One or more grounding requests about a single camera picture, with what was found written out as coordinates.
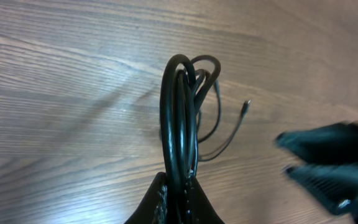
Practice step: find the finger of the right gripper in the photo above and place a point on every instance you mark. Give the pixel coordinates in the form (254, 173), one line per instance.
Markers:
(334, 187)
(328, 145)

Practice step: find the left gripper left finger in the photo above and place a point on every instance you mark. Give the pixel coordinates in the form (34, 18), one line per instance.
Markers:
(153, 207)

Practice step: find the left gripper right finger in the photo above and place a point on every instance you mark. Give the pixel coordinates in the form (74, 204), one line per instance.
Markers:
(198, 209)

